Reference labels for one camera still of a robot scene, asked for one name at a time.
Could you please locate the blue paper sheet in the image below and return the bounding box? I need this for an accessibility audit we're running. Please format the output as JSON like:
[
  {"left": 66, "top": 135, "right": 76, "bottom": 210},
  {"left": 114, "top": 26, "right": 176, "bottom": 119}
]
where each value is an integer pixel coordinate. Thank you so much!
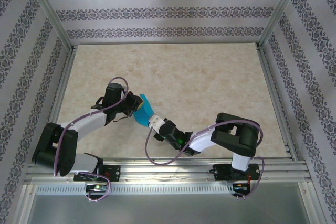
[{"left": 133, "top": 93, "right": 156, "bottom": 127}]

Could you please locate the grey metal panel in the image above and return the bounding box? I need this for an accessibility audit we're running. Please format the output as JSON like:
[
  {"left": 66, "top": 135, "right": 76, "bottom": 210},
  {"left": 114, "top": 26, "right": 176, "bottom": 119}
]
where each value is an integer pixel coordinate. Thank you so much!
[{"left": 26, "top": 194, "right": 310, "bottom": 224}]

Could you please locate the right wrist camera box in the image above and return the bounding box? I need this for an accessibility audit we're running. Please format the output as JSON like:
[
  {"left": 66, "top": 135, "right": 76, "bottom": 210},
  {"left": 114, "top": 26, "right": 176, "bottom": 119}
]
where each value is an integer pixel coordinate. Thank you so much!
[{"left": 148, "top": 113, "right": 165, "bottom": 131}]

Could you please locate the aluminium mounting rail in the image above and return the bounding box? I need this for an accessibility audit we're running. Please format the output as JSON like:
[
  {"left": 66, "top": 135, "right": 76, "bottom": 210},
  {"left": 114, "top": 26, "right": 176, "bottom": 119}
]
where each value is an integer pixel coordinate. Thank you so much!
[{"left": 25, "top": 157, "right": 313, "bottom": 184}]

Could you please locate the aluminium side rail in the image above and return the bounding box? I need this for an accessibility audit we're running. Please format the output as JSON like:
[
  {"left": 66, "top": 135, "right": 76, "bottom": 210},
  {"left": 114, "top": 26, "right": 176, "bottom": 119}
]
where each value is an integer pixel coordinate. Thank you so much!
[
  {"left": 36, "top": 45, "right": 79, "bottom": 164},
  {"left": 255, "top": 44, "right": 300, "bottom": 162}
]

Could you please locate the slotted grey cable duct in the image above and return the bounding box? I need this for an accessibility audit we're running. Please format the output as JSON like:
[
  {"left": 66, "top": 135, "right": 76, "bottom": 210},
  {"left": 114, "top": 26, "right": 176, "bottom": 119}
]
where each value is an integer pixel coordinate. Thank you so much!
[{"left": 35, "top": 183, "right": 235, "bottom": 196}]

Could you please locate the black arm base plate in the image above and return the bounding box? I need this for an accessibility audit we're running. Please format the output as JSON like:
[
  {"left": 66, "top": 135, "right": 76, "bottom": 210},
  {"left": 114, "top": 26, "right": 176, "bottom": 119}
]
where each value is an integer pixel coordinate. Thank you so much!
[
  {"left": 73, "top": 165, "right": 121, "bottom": 183},
  {"left": 213, "top": 163, "right": 261, "bottom": 182}
]

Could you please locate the aluminium frame post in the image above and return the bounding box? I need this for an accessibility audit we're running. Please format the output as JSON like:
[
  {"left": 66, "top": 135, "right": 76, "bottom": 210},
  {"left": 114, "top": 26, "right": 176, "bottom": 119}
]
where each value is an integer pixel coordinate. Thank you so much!
[
  {"left": 22, "top": 0, "right": 77, "bottom": 53},
  {"left": 256, "top": 0, "right": 308, "bottom": 51}
]

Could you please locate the aluminium frame bar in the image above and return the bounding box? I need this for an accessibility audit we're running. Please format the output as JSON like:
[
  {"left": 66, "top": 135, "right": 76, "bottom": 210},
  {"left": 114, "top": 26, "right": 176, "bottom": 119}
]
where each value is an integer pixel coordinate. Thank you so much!
[
  {"left": 13, "top": 184, "right": 37, "bottom": 224},
  {"left": 298, "top": 182, "right": 323, "bottom": 224}
]

